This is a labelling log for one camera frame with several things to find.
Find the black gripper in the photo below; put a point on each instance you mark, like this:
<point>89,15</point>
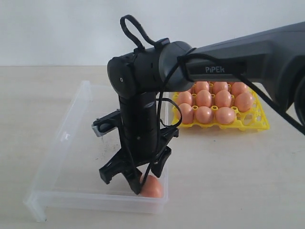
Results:
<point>144,149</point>

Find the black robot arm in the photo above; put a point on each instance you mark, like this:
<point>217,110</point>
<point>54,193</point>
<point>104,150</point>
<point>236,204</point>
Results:
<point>272,63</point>

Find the clear plastic bin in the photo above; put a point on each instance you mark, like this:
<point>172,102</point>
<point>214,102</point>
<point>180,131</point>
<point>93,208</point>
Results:
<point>69,175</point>

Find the brown egg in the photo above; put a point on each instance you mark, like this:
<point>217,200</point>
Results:
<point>185,97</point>
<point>204,98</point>
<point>223,99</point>
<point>204,115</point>
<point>244,102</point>
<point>225,115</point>
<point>219,86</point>
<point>238,88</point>
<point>187,113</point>
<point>201,85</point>
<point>152,188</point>

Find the yellow plastic egg tray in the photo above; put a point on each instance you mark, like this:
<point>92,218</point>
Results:
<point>254,118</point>

